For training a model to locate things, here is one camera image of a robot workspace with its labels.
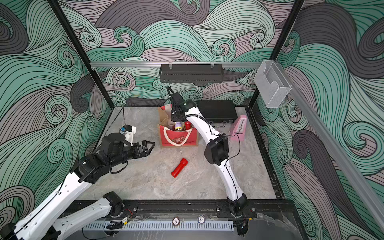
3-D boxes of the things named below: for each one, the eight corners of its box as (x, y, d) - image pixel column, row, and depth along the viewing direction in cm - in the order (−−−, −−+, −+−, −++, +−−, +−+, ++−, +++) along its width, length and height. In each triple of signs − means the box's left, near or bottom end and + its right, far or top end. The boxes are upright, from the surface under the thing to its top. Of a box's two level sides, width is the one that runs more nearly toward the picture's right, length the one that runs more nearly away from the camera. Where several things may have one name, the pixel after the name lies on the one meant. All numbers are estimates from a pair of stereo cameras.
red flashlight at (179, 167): (170, 174, 87) (170, 172, 84) (183, 159, 93) (183, 157, 91) (175, 179, 85) (175, 177, 83) (188, 163, 91) (188, 160, 89)
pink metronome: (231, 140, 102) (238, 123, 88) (229, 132, 106) (235, 115, 92) (242, 140, 102) (251, 123, 88) (240, 132, 106) (248, 115, 92)
